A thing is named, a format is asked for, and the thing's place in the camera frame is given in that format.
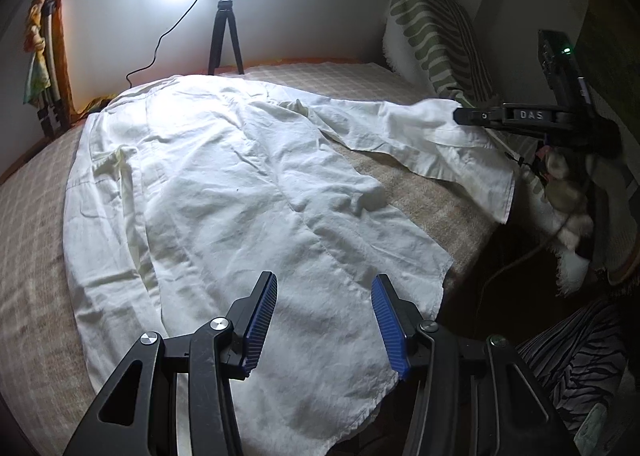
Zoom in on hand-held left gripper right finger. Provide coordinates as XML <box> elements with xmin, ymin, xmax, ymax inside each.
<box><xmin>370</xmin><ymin>274</ymin><xmax>581</xmax><ymax>456</ymax></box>

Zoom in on person's right hand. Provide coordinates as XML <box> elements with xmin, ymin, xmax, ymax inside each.
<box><xmin>542</xmin><ymin>148</ymin><xmax>596</xmax><ymax>249</ymax></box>

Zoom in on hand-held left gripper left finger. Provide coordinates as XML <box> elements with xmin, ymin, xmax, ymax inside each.
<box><xmin>62</xmin><ymin>272</ymin><xmax>279</xmax><ymax>456</ymax></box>

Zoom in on person's black striped pants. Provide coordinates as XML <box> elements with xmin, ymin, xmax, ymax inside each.
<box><xmin>515</xmin><ymin>296</ymin><xmax>632</xmax><ymax>437</ymax></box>

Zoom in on orange patterned bed sheet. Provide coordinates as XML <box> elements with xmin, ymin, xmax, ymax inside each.
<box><xmin>215</xmin><ymin>57</ymin><xmax>361</xmax><ymax>71</ymax></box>

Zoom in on black mini tripod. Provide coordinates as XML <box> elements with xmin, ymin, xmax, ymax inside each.
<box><xmin>209</xmin><ymin>0</ymin><xmax>246</xmax><ymax>76</ymax></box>

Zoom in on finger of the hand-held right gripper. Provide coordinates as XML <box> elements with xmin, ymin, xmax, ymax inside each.
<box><xmin>452</xmin><ymin>106</ymin><xmax>506</xmax><ymax>129</ymax></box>

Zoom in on pale cable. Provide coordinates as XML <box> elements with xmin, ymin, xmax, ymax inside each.
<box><xmin>477</xmin><ymin>218</ymin><xmax>573</xmax><ymax>319</ymax></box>

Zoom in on ring light on tripod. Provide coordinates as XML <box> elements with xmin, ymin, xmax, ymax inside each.
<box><xmin>125</xmin><ymin>0</ymin><xmax>261</xmax><ymax>87</ymax></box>

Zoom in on white shirt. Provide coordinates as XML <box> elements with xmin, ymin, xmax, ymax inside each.
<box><xmin>62</xmin><ymin>73</ymin><xmax>518</xmax><ymax>456</ymax></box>

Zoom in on green striped white pillow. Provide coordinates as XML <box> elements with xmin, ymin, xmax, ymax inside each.
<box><xmin>382</xmin><ymin>0</ymin><xmax>601</xmax><ymax>297</ymax></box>

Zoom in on folded black metal stand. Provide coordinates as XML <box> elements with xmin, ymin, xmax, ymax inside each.
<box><xmin>35</xmin><ymin>0</ymin><xmax>73</xmax><ymax>137</ymax></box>

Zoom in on colourful hanging cloth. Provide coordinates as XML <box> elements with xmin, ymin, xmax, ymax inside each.
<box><xmin>22</xmin><ymin>0</ymin><xmax>66</xmax><ymax>106</ymax></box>

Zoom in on beige checked blanket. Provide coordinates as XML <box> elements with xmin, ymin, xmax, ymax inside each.
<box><xmin>0</xmin><ymin>60</ymin><xmax>506</xmax><ymax>456</ymax></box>

